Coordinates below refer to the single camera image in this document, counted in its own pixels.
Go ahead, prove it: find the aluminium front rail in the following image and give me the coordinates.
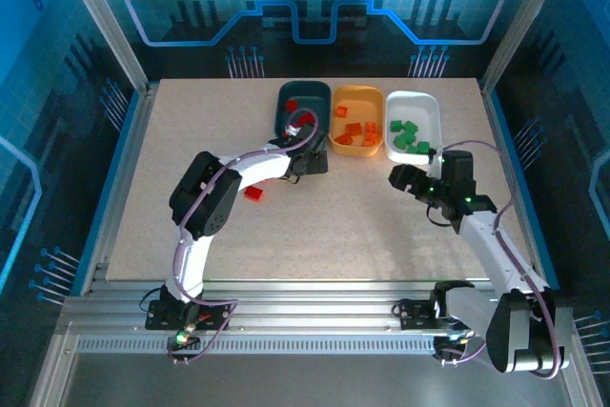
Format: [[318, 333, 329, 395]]
[[56, 279, 573, 339]]

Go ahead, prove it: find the small LED circuit board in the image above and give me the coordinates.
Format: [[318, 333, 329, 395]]
[[166, 325, 202, 354], [434, 329, 477, 356]]

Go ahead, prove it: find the aluminium frame post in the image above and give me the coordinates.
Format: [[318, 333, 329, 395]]
[[479, 0, 576, 93], [52, 0, 154, 94]]

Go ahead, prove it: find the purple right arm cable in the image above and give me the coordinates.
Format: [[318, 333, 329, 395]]
[[437, 139, 563, 379]]

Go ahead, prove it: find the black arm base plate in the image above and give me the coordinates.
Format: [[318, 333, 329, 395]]
[[396, 298, 478, 333], [144, 298, 231, 333]]

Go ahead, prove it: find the orange plastic container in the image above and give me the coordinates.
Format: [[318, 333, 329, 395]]
[[328, 85, 386, 159]]

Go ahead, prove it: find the aluminium side rail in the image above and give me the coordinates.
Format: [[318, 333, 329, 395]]
[[478, 80, 564, 297], [71, 80, 161, 296]]

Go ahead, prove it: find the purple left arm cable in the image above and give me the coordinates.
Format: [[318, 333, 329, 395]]
[[166, 108, 319, 365]]

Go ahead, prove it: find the slotted aluminium strip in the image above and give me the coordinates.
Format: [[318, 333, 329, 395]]
[[74, 336, 440, 356]]

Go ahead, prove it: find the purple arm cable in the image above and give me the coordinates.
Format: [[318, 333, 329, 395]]
[[437, 139, 563, 379], [166, 108, 319, 365]]

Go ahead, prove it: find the thin black cable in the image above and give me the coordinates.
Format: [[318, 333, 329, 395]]
[[136, 288, 161, 316]]

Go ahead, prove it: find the white plastic container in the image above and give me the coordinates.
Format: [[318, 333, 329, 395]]
[[383, 90, 442, 165]]

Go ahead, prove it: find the dark teal plastic container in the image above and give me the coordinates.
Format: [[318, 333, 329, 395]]
[[274, 79, 333, 142]]

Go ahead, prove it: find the grey metal front panel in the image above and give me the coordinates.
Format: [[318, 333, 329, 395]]
[[59, 352, 576, 407]]

